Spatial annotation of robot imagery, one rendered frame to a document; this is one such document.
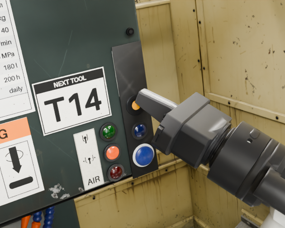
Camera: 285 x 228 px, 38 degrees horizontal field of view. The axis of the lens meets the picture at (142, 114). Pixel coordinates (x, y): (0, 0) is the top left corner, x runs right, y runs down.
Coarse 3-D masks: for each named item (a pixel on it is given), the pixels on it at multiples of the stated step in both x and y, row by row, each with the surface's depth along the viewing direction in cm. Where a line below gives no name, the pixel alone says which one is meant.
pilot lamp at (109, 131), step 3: (108, 126) 58; (111, 126) 58; (105, 129) 57; (108, 129) 58; (111, 129) 58; (114, 129) 58; (105, 132) 57; (108, 132) 58; (111, 132) 58; (114, 132) 58; (105, 135) 58; (108, 135) 58; (111, 135) 58; (108, 138) 58
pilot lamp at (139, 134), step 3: (138, 126) 60; (141, 126) 60; (144, 126) 60; (135, 129) 60; (138, 129) 60; (141, 129) 60; (144, 129) 60; (135, 132) 60; (138, 132) 60; (141, 132) 60; (144, 132) 61; (138, 135) 60; (141, 135) 60
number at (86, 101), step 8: (80, 88) 55; (88, 88) 55; (96, 88) 56; (64, 96) 54; (72, 96) 54; (80, 96) 55; (88, 96) 56; (96, 96) 56; (72, 104) 55; (80, 104) 55; (88, 104) 56; (96, 104) 56; (104, 104) 57; (72, 112) 55; (80, 112) 56; (88, 112) 56; (96, 112) 57; (104, 112) 57; (72, 120) 55
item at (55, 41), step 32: (32, 0) 49; (64, 0) 51; (96, 0) 53; (128, 0) 55; (32, 32) 50; (64, 32) 52; (96, 32) 54; (128, 32) 56; (32, 64) 51; (64, 64) 53; (96, 64) 55; (32, 96) 52; (32, 128) 53; (96, 128) 57; (64, 160) 56; (128, 160) 61; (64, 192) 57; (0, 224) 55
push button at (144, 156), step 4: (140, 148) 61; (144, 148) 61; (148, 148) 61; (136, 152) 61; (140, 152) 61; (144, 152) 61; (148, 152) 61; (152, 152) 62; (136, 156) 61; (140, 156) 61; (144, 156) 61; (148, 156) 61; (152, 156) 62; (136, 160) 61; (140, 160) 61; (144, 160) 61; (148, 160) 62; (140, 164) 61; (144, 164) 62
